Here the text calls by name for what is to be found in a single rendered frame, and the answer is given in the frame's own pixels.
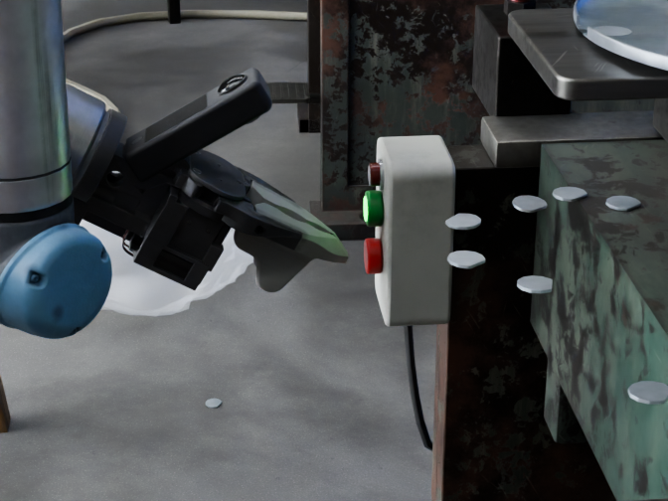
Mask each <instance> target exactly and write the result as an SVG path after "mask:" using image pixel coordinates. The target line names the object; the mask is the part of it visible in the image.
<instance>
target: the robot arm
mask: <svg viewBox="0 0 668 501"><path fill-rule="evenodd" d="M271 107H272V101H271V96H270V91H269V87H268V85H267V83H266V82H265V80H264V78H263V77H262V75H261V73H260V72H259V70H257V69H255V68H250V69H248V70H246V71H244V72H243V73H241V74H239V75H235V76H231V77H229V78H227V79H226V80H224V81H223V82H222V83H221V85H219V86H217V87H216V88H214V89H212V90H210V91H209V92H207V93H205V94H203V95H202V96H200V97H198V98H196V99H195V100H193V101H191V102H189V103H188V104H186V105H184V106H183V107H181V108H179V109H177V110H176V111H174V112H172V113H170V114H169V115H167V116H165V117H163V118H162V119H160V120H158V121H156V122H155V123H153V124H151V125H149V126H148V127H146V128H144V129H142V130H141V131H139V132H137V133H135V134H134V135H132V136H130V137H128V138H127V139H126V144H123V143H121V142H120V139H121V137H122V134H123V131H124V128H125V125H126V121H127V116H126V115H124V114H122V113H120V112H118V111H116V110H114V109H112V108H110V109H109V110H108V111H106V105H105V102H104V101H102V100H100V99H98V98H96V97H94V96H92V95H90V94H88V93H86V92H84V91H82V90H80V89H78V88H76V87H74V86H72V85H70V84H68V83H67V82H66V66H65V50H64V34H63V18H62V2H61V0H0V323H1V324H3V325H4V326H6V327H9V328H14V329H18V330H21V331H23V332H26V333H29V334H31V335H35V336H39V337H43V338H47V339H61V338H65V337H69V336H73V335H75V334H76V333H77V332H79V331H81V330H83V329H84V328H85V327H86V326H88V325H89V323H90V322H91V321H92V320H93V319H94V318H95V316H96V315H97V314H98V313H99V311H100V309H101V308H102V306H103V304H104V302H105V300H106V298H107V296H108V293H109V290H110V286H111V279H112V266H111V260H110V256H109V254H108V252H107V251H106V249H105V247H104V245H103V244H102V242H101V240H100V239H99V238H97V237H96V236H95V235H93V234H91V233H90V232H89V231H88V230H87V229H86V228H84V227H83V226H80V223H81V221H82V220H85V221H87V222H89V223H91V224H93V225H95V226H98V227H100V228H102V229H104V230H106V231H108V232H110V233H112V234H115V235H117V236H119V237H121V238H122V248H123V250H124V251H125V252H126V253H128V254H129V255H131V256H133V262H135V263H137V264H139V265H141V266H143V267H145V268H147V269H150V270H152V271H154V272H156V273H158V274H160V275H162V276H165V277H167V278H169V279H171V280H173V281H175V282H178V283H180V284H182V285H184V286H186V287H188V288H190V289H193V290H196V289H197V287H198V285H200V284H201V282H202V280H203V279H204V277H205V275H206V273H207V272H208V271H212V270H213V268H214V266H215V265H216V263H217V261H218V259H219V258H220V256H221V254H222V253H223V251H224V245H222V243H223V241H224V239H225V238H226V236H227V234H228V233H229V231H230V229H231V228H233V229H234V230H235V231H234V242H235V244H236V246H237V247H238V248H239V249H240V250H242V251H244V252H246V253H248V254H250V255H252V256H253V263H254V265H255V267H256V272H255V282H256V285H257V286H258V287H259V288H260V289H262V290H264V291H266V292H277V291H280V290H281V289H282V288H283V287H284V286H285V285H286V284H287V283H288V282H289V281H290V280H291V279H293V278H294V277H295V276H296V275H297V274H298V273H300V272H301V271H302V270H303V269H304V268H305V267H306V266H307V265H308V264H309V263H310V262H311V261H312V260H314V259H316V258H319V259H323V260H327V261H331V262H339V263H346V261H347V260H348V257H349V256H348V252H347V251H346V249H345V248H344V246H343V245H342V243H341V242H340V240H339V239H338V237H337V236H336V234H335V233H334V232H333V231H332V230H331V229H329V228H328V227H327V226H326V225H324V224H323V223H322V222H321V221H319V220H318V219H317V218H316V217H314V216H313V215H312V214H310V213H309V212H308V211H306V210H305V209H303V208H302V207H300V206H299V205H297V204H295V201H293V200H292V199H290V198H289V197H287V196H286V195H284V194H283V193H281V192H280V191H278V190H277V189H275V188H273V187H272V186H270V185H269V184H267V183H266V182H264V181H263V180H261V179H259V178H258V177H256V176H255V175H253V174H251V173H249V172H247V171H245V170H243V169H241V168H239V167H237V166H234V165H233V164H232V163H230V162H229V161H227V160H226V159H224V158H222V157H220V156H218V155H216V154H214V153H211V152H209V151H206V150H204V149H203V148H205V147H206V146H208V145H210V144H212V143H214V142H215V141H217V140H219V139H221V138H222V137H224V136H226V135H228V134H229V133H231V132H233V131H235V130H236V129H238V128H240V127H242V126H243V125H245V124H249V123H252V122H254V121H256V120H257V119H258V118H259V117H260V116H261V115H263V114H264V113H266V112H268V111H270V109H271ZM112 171H117V172H120V173H113V172H112ZM125 240H127V241H129V245H127V244H126V243H125ZM125 247H128V248H129V250H130V251H132V252H133V253H132V252H130V251H128V250H127V249H126V248H125Z"/></svg>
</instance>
